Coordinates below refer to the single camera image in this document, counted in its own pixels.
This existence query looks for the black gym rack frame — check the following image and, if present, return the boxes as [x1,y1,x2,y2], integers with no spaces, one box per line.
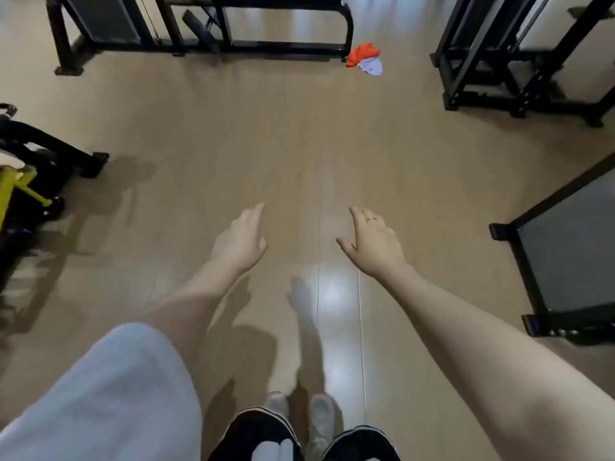
[429,0,615,128]

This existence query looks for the white shirt sleeve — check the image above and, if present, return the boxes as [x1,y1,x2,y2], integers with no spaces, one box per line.
[0,322,203,461]

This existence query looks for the black striped shorts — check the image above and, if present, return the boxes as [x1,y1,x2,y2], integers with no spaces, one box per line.
[208,409,402,461]

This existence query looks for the person's left forearm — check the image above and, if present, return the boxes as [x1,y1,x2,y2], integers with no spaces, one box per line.
[126,256,248,365]

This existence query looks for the black framed grey platform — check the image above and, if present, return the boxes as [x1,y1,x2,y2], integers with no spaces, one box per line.
[489,152,615,346]

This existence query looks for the person's left hand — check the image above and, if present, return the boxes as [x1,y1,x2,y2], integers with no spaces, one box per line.
[209,202,268,276]

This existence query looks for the white left shoe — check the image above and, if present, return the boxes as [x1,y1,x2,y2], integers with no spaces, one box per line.
[264,392,291,420]

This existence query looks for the person's right hand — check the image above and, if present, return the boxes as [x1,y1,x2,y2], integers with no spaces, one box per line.
[336,206,406,278]

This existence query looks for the white right shoe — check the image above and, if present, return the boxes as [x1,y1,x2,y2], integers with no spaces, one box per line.
[306,393,338,460]

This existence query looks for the white shoe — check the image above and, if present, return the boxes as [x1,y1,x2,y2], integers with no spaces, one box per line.
[306,393,338,460]
[264,392,291,420]

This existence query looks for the orange cloth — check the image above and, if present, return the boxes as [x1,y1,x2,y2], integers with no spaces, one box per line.
[346,43,381,68]

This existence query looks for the black and yellow exercise machine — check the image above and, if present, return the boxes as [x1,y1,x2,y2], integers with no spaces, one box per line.
[0,103,110,288]

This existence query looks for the person's right forearm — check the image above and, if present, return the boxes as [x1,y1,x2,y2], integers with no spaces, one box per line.
[380,264,615,461]

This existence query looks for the black weight machine frame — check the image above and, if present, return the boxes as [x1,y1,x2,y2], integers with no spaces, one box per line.
[46,0,355,76]

